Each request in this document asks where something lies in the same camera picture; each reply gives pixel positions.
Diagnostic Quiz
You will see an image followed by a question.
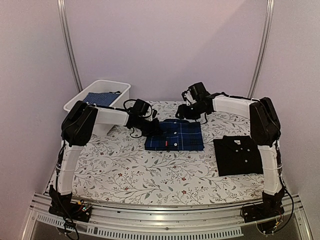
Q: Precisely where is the folded black shirt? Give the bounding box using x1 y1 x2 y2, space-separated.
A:
213 135 263 177

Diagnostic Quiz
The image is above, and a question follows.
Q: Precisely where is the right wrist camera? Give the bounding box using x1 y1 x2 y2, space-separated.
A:
181 90 192 106

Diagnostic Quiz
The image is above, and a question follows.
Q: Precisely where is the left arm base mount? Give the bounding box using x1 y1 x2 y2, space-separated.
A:
48 198 92 223

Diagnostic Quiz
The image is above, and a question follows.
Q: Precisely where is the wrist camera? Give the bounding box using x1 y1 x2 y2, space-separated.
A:
181 90 192 106
151 109 158 119

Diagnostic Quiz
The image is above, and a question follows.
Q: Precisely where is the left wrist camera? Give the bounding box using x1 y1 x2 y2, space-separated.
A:
151 109 158 119

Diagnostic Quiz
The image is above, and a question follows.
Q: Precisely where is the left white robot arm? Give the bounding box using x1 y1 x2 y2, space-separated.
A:
49 99 162 217

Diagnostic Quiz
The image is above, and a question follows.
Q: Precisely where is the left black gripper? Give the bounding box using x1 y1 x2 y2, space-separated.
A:
136 116 163 137

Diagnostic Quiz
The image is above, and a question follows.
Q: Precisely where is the left aluminium frame post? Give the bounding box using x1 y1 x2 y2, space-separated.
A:
57 0 83 93

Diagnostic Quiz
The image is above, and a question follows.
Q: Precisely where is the blue checked shirt in bin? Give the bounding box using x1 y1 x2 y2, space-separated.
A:
83 91 121 107

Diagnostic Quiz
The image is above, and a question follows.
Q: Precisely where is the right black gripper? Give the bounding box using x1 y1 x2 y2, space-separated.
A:
174 102 206 121

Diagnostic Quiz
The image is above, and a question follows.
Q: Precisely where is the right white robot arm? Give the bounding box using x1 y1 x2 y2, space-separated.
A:
175 82 285 218

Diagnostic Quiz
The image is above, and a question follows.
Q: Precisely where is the white plastic bin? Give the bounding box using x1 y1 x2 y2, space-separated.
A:
62 78 132 137

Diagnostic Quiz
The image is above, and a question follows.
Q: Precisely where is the aluminium frame post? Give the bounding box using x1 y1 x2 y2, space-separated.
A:
247 0 275 99
57 0 83 93

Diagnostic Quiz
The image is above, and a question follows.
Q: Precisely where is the front aluminium rail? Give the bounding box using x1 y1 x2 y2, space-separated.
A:
21 193 313 240

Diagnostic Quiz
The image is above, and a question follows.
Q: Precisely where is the right aluminium frame post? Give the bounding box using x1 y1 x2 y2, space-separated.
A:
247 0 275 99

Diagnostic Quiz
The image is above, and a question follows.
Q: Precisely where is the floral patterned table mat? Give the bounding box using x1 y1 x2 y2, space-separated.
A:
44 100 285 206

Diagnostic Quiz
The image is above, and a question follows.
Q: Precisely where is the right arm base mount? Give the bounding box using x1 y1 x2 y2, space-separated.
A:
239 200 285 236

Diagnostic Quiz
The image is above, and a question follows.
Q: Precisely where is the blue plaid long sleeve shirt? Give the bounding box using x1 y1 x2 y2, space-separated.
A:
144 119 205 152

